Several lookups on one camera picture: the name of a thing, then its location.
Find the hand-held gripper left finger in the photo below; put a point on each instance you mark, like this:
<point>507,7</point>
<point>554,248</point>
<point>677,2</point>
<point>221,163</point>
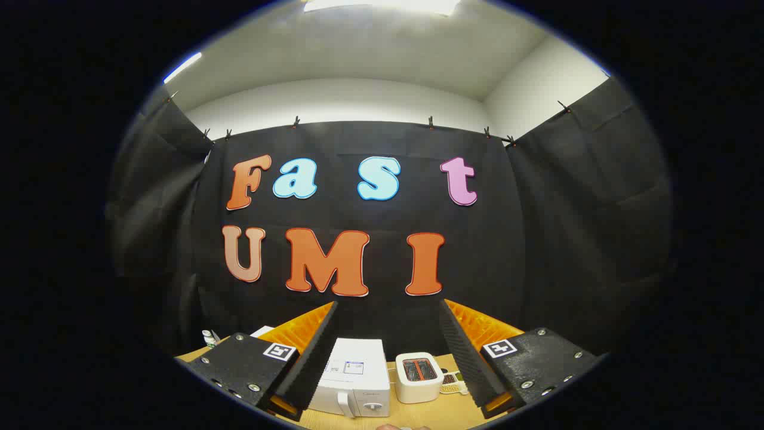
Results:
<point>316,358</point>

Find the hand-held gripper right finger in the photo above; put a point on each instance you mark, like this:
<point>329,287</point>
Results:
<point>462,352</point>

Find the white microwave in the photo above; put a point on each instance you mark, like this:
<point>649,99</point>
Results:
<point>358,382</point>

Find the white divided dish of beans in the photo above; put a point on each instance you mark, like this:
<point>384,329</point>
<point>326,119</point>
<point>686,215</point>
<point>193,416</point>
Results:
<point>453,383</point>

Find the white toaster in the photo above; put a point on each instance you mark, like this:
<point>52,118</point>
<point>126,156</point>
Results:
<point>418,389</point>

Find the white bottle with green label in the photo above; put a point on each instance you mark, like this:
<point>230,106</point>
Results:
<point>209,339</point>

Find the ceiling light panel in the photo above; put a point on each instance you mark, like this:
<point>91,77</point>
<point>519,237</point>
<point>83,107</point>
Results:
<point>382,5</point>

